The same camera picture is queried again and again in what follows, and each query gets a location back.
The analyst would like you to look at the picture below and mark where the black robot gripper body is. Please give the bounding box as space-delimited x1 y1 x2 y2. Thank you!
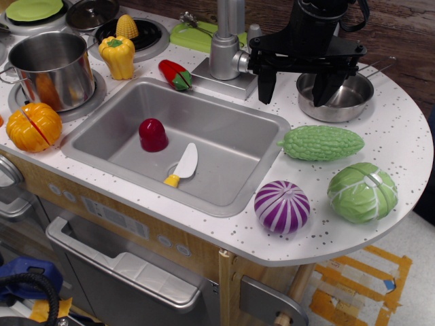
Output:
247 1 368 75

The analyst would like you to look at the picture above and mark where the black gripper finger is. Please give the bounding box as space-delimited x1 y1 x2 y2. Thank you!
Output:
258 69 277 104
312 73 346 107

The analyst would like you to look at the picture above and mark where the small steel pan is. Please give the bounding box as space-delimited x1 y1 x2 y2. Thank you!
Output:
296 56 398 124

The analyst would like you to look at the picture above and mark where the green bumpy toy squash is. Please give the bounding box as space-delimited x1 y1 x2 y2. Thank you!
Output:
277 126 365 162

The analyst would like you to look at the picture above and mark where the glass pot lid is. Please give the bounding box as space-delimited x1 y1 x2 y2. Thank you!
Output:
65 0 120 31

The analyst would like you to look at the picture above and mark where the large steel pot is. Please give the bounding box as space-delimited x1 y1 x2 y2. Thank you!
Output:
1 31 97 112

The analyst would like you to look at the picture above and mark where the silver toy faucet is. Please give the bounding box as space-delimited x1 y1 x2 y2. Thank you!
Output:
192 0 256 100

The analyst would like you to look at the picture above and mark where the grey toy sink basin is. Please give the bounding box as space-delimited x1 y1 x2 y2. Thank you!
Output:
61 78 290 217

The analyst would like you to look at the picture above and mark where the green cutting board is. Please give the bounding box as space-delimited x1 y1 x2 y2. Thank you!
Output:
169 20 248 54

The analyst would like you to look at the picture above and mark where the red toy chili pepper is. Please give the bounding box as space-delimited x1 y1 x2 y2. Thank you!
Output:
158 60 192 91

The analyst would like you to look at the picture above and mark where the metal whisk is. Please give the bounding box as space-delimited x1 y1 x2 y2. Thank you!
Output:
179 12 215 38

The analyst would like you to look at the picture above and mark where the green toy cabbage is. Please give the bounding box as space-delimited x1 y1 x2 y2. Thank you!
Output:
327 162 398 224

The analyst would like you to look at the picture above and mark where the black stove burner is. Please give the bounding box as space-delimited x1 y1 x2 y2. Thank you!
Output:
87 18 169 63

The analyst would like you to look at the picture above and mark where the dark red toy vegetable half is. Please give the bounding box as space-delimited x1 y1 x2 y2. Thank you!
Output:
139 118 169 152

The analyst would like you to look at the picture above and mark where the purple striped toy onion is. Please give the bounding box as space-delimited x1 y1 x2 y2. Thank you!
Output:
254 181 311 234

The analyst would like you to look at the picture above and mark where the yellow toy corn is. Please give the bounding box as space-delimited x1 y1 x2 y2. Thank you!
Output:
116 14 139 39

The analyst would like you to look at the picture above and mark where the yellow toy bell pepper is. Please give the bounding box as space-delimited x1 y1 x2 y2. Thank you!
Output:
99 36 135 80

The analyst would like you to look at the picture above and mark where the orange toy pumpkin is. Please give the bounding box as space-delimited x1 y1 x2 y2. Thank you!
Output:
6 103 63 153

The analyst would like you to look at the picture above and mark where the green plate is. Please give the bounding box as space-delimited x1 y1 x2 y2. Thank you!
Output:
5 0 63 22

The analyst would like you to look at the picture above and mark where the grey dishwasher door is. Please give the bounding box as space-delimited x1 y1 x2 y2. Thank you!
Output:
46 217 219 325

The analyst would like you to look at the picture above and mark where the white toy knife yellow handle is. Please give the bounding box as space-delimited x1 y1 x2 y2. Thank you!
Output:
164 143 198 187

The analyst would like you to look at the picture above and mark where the black hose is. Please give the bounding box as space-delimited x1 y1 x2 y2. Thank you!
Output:
0 273 62 326

